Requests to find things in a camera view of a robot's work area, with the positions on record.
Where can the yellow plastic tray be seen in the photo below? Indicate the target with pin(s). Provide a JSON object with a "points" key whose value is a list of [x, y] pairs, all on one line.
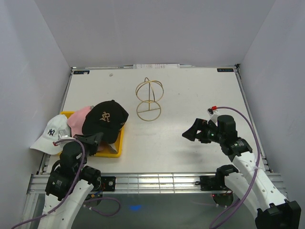
{"points": [[105, 150]]}

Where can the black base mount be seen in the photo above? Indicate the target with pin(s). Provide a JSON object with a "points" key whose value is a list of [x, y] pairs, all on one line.
{"points": [[106, 183], [211, 183]]}

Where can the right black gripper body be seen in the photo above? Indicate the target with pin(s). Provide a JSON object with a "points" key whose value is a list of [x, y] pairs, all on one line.
{"points": [[214, 135]]}

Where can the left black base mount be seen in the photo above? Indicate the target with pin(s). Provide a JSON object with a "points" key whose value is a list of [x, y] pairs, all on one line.
{"points": [[106, 183]]}

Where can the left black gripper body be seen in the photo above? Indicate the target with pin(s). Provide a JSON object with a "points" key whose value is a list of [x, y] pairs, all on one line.
{"points": [[89, 149]]}

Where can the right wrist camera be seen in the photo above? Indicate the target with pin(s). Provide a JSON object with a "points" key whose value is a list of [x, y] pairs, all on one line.
{"points": [[213, 114]]}

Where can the aluminium front rail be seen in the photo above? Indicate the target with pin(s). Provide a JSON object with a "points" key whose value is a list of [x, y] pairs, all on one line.
{"points": [[162, 183]]}

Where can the pink baseball cap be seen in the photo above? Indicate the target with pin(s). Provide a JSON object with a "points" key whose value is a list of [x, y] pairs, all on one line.
{"points": [[76, 120]]}

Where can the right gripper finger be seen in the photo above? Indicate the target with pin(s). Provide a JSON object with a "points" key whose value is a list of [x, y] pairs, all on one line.
{"points": [[192, 132], [203, 138]]}

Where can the white NY baseball cap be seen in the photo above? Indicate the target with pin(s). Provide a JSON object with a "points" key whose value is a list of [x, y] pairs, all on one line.
{"points": [[55, 127]]}

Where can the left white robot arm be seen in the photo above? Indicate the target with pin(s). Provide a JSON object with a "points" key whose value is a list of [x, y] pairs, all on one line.
{"points": [[70, 181]]}

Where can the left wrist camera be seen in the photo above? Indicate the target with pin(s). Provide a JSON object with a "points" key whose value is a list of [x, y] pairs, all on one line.
{"points": [[63, 138]]}

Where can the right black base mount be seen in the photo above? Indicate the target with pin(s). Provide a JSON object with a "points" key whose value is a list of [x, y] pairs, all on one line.
{"points": [[211, 183]]}

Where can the gold wire hat stand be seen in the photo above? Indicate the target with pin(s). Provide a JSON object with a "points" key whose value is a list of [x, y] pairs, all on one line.
{"points": [[152, 101]]}

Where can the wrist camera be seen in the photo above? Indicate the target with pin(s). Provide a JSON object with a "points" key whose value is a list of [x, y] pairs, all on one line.
{"points": [[213, 114], [63, 138]]}

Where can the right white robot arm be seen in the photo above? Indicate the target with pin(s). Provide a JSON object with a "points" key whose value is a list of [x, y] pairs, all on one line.
{"points": [[269, 207]]}

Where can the black baseball cap gold R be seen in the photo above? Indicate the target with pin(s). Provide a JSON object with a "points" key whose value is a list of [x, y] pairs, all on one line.
{"points": [[107, 117]]}

